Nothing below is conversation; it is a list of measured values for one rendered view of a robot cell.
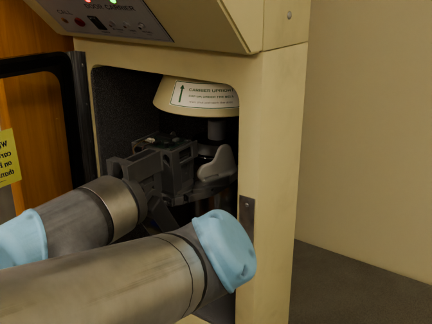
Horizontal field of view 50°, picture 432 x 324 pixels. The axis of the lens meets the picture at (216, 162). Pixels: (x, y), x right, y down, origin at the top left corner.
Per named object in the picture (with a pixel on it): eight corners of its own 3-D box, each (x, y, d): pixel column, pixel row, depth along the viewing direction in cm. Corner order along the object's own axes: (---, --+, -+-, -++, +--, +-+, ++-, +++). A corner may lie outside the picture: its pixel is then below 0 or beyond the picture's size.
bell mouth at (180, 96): (202, 83, 80) (202, 51, 78) (295, 98, 70) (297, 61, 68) (126, 104, 66) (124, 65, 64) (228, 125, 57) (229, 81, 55)
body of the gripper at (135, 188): (202, 139, 61) (137, 171, 53) (204, 196, 65) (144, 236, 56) (159, 128, 66) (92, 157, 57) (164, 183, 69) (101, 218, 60)
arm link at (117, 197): (117, 254, 53) (72, 233, 57) (146, 236, 56) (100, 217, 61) (109, 196, 50) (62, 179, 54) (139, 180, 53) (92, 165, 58)
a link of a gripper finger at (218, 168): (258, 139, 65) (200, 153, 61) (258, 178, 68) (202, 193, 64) (246, 133, 68) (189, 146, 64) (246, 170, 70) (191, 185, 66)
